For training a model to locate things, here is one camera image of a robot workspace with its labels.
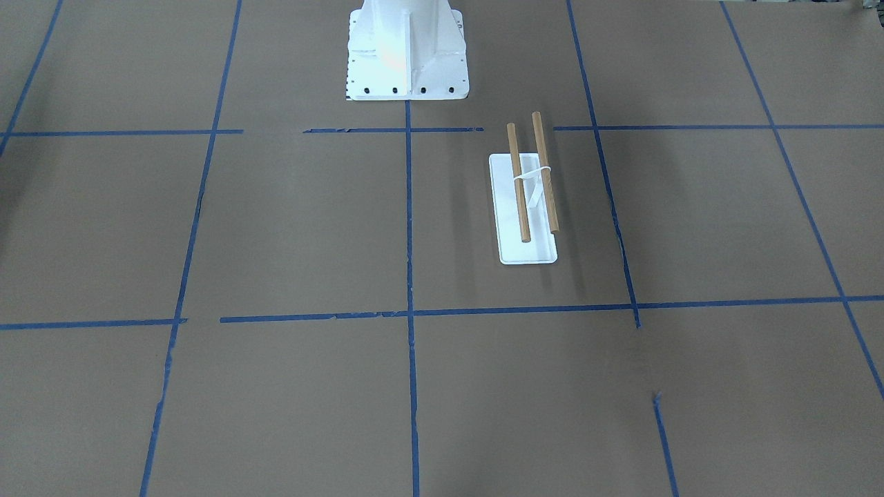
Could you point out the wooden rack rod near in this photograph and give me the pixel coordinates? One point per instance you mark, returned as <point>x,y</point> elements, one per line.
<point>520,196</point>

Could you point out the wooden rack rod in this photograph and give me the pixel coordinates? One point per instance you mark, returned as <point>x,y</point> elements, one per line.
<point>546,179</point>
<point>520,196</point>

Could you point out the white towel rack base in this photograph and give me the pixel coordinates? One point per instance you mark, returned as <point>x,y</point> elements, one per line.
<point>542,249</point>

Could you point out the wooden rack rod far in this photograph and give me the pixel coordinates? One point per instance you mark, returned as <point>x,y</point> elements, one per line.
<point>546,179</point>

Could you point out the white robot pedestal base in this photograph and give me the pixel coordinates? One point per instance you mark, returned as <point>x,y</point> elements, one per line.
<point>406,51</point>

